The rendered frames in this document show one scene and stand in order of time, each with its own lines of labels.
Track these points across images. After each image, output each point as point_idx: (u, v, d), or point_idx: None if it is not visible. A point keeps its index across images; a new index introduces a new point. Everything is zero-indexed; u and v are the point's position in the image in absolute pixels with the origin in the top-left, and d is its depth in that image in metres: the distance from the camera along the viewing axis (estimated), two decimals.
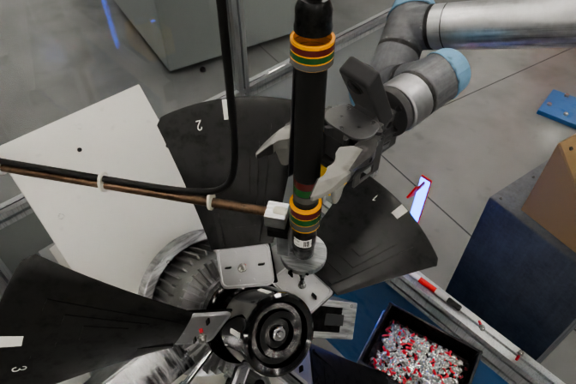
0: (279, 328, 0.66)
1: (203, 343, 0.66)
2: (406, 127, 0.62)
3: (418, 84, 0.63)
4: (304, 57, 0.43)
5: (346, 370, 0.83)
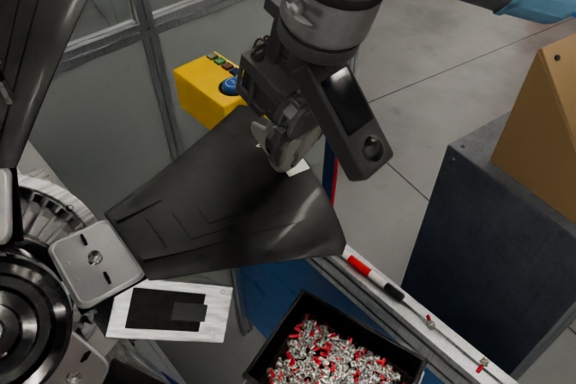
0: None
1: None
2: None
3: (377, 12, 0.35)
4: None
5: None
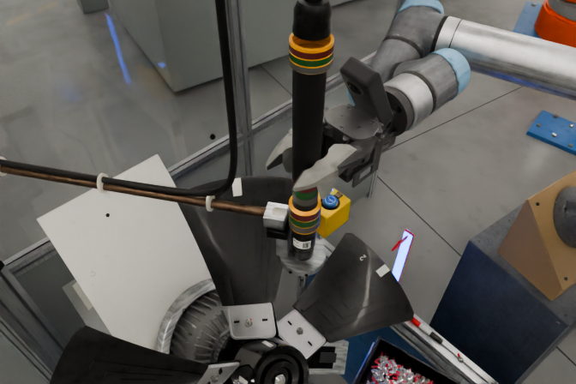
0: (284, 378, 0.79)
1: (245, 326, 0.82)
2: (406, 127, 0.63)
3: (418, 84, 0.63)
4: (303, 59, 0.43)
5: None
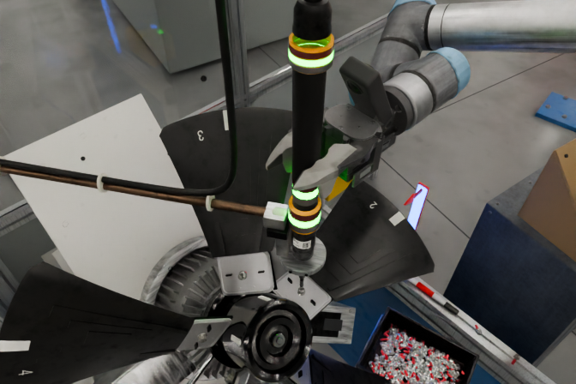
0: (284, 338, 0.68)
1: (239, 278, 0.70)
2: (406, 127, 0.62)
3: (418, 83, 0.63)
4: (303, 59, 0.43)
5: None
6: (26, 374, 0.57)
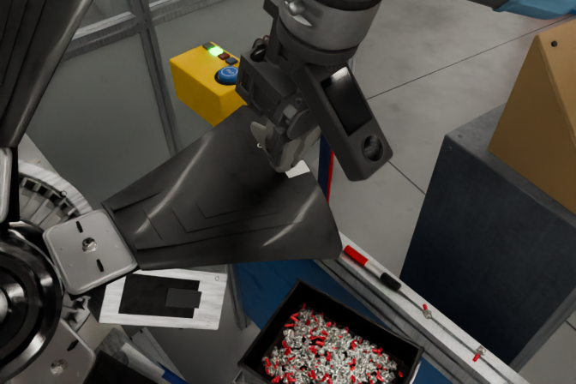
0: None
1: None
2: None
3: (376, 12, 0.35)
4: None
5: None
6: None
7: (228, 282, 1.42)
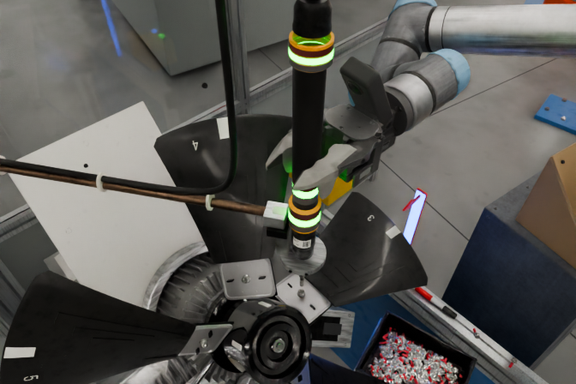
0: (282, 350, 0.69)
1: (299, 291, 0.77)
2: (406, 127, 0.63)
3: (418, 85, 0.63)
4: (303, 57, 0.43)
5: (109, 369, 0.64)
6: (193, 146, 0.72)
7: None
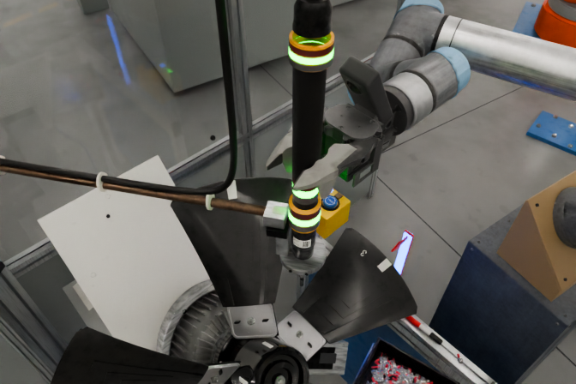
0: None
1: (299, 331, 0.88)
2: (406, 126, 0.62)
3: (418, 83, 0.63)
4: (303, 57, 0.43)
5: None
6: (205, 205, 0.82)
7: None
